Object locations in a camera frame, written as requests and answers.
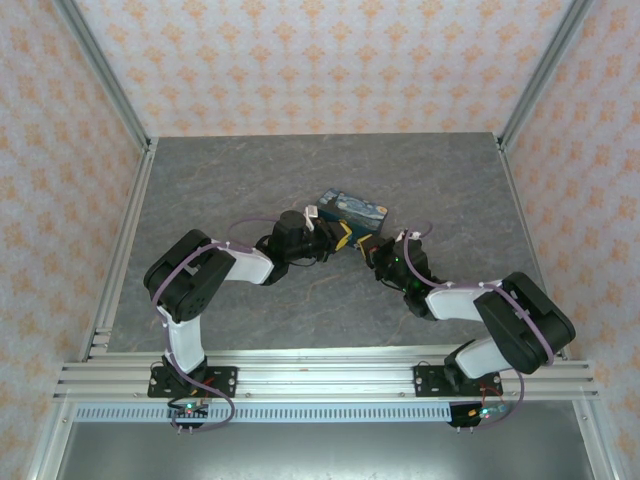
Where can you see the aluminium frame post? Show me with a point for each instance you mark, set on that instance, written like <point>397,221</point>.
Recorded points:
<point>542,75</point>
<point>107,75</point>

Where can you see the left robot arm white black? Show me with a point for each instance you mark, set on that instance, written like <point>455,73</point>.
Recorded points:
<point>250,265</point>

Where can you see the aluminium mounting rail beam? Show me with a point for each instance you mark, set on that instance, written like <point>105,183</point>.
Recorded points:
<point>325,372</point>

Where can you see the grey metal panel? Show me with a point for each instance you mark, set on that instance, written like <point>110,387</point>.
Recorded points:
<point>325,450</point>

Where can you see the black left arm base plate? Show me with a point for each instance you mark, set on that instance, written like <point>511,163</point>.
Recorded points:
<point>225,380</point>

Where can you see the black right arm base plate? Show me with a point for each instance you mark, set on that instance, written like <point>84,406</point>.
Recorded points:
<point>425,380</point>

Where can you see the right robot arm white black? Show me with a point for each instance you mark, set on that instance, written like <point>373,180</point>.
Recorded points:
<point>450,302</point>

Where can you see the aluminium table side rail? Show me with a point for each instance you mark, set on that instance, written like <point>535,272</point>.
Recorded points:
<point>521,200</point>
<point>135,200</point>

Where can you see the starry night print lock box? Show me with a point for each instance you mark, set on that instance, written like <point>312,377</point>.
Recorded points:
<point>357,210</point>

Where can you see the aluminium frame leg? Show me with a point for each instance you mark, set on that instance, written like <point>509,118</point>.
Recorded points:
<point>48,445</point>
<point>596,445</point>

